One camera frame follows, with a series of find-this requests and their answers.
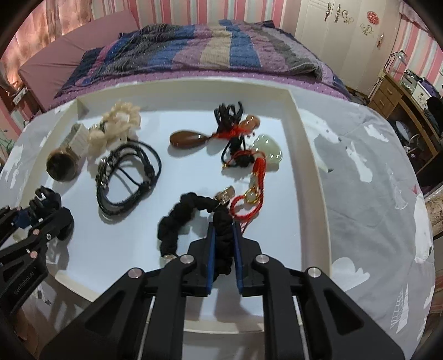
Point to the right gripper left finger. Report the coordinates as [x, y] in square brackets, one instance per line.
[190, 275]

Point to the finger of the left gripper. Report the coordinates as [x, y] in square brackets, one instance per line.
[13, 219]
[59, 224]

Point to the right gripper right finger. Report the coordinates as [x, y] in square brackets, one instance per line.
[258, 274]

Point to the black hair claw clip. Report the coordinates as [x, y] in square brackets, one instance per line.
[45, 202]

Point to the black ruffled scrunchie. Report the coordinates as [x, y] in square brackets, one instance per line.
[192, 214]

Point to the cream ruffled scrunchie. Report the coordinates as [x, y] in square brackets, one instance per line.
[120, 123]

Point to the pale jade pendant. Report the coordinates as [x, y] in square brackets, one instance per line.
[271, 150]

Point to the orange gourd red cord pendant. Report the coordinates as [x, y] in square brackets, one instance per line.
[231, 123]

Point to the white shallow tray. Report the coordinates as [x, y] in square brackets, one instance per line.
[292, 223]

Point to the grey polar bear tablecloth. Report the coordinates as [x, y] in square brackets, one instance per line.
[381, 242]

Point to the pink headboard cushion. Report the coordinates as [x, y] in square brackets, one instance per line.
[49, 69]

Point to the purple dotted bed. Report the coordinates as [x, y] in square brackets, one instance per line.
[207, 72]

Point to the pink curtain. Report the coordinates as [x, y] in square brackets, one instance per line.
[49, 21]

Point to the wooden desk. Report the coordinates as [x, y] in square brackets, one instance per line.
[393, 102]

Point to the striped quilt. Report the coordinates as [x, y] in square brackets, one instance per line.
[194, 46]

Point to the white box on desk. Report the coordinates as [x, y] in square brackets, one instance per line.
[421, 96]

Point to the cream wardrobe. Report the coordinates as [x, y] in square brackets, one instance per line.
[353, 37]

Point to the desk lamp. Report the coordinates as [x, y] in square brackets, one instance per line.
[400, 56]

